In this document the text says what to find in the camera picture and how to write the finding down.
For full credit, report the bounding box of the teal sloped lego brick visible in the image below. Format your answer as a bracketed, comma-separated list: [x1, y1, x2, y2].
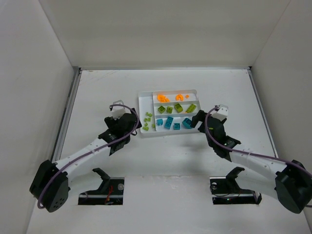
[182, 118, 192, 129]

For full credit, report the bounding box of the orange u-curve lego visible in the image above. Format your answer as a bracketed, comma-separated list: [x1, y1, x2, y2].
[175, 94, 184, 101]

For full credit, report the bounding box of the long teal lego brick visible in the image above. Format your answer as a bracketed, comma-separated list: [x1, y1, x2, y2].
[164, 117, 173, 129]

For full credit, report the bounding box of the teal curved lego brick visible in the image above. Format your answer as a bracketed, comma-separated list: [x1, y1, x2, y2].
[156, 119, 163, 126]

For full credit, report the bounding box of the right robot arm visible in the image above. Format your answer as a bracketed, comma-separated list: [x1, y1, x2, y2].
[191, 105, 312, 214]

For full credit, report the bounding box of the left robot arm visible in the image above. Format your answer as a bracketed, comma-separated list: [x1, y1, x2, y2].
[29, 112, 141, 213]

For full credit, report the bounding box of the green studded lego brick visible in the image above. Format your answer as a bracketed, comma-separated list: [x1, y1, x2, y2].
[186, 104, 197, 113]

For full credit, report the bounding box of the green curved lego brick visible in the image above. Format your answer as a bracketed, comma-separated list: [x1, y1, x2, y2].
[174, 103, 183, 113]

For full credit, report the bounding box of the small green lego cluster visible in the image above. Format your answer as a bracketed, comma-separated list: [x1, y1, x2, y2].
[142, 112, 156, 132]

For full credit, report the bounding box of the white compartment tray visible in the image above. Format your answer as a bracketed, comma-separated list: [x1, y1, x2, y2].
[138, 89, 200, 137]

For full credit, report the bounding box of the orange arch lego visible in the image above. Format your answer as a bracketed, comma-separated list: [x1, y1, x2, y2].
[157, 95, 166, 102]

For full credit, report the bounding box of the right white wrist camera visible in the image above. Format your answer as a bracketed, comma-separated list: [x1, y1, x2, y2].
[212, 104, 229, 121]

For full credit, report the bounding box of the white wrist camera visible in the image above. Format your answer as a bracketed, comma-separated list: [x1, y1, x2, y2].
[212, 104, 229, 121]
[110, 100, 126, 120]

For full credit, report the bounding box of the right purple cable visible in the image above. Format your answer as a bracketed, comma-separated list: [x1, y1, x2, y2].
[204, 106, 312, 178]

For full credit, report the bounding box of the purple cable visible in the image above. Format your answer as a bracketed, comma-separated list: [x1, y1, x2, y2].
[37, 104, 141, 209]
[204, 106, 312, 178]

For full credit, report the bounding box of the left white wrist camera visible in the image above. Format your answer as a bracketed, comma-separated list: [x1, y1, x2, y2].
[110, 100, 126, 120]

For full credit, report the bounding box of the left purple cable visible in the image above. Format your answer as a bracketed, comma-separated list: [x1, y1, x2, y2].
[37, 104, 141, 209]

